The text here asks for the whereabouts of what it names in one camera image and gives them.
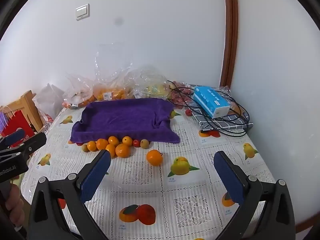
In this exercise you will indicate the clear bag of oranges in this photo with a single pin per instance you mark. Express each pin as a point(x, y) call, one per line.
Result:
point(110, 92)

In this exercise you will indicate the pile of oranges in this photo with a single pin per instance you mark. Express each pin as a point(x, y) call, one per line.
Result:
point(118, 148)

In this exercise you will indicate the grey checked cloth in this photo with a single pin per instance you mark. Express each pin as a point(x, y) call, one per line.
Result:
point(232, 122)

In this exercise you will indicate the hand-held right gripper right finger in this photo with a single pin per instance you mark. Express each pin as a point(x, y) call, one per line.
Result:
point(228, 177)

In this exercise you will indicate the red gift bag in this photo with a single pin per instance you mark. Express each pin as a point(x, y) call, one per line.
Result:
point(16, 127)

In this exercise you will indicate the red white plastic bag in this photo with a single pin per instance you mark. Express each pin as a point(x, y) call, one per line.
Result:
point(47, 120)

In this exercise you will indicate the brown wooden door frame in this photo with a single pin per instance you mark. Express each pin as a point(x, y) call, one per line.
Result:
point(231, 30)

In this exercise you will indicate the clear bag of red fruit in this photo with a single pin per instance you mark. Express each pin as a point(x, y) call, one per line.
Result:
point(178, 96)

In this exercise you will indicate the wooden chair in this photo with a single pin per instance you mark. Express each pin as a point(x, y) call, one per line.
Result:
point(30, 110)

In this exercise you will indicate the small brown round fruit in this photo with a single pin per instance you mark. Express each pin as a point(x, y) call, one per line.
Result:
point(85, 148)
point(144, 143)

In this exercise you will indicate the small red round fruit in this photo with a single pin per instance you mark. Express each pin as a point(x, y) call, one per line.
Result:
point(136, 143)
point(188, 112)

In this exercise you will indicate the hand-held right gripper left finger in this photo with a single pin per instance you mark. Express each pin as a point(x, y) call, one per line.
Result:
point(96, 175)

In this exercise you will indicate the person's left hand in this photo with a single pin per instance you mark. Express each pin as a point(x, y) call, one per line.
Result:
point(16, 205)

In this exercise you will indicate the purple towel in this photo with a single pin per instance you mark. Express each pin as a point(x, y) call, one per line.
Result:
point(120, 117)

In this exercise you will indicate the white light switch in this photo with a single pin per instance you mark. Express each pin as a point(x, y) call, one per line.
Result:
point(82, 12)

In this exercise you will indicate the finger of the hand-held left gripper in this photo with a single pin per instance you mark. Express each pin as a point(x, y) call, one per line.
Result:
point(15, 136)
point(35, 142)

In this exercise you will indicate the clear bag of yellow packs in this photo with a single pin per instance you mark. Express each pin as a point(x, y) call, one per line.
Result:
point(152, 88)

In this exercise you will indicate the blue tissue box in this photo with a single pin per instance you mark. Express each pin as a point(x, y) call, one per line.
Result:
point(211, 101)

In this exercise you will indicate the clear bag of mixed fruit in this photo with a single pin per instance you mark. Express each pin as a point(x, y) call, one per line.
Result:
point(77, 97)

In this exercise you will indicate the mandarin with green stem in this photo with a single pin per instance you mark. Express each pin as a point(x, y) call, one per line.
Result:
point(154, 157)

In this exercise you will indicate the fruit print tablecloth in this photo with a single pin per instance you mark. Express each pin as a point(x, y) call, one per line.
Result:
point(140, 180)

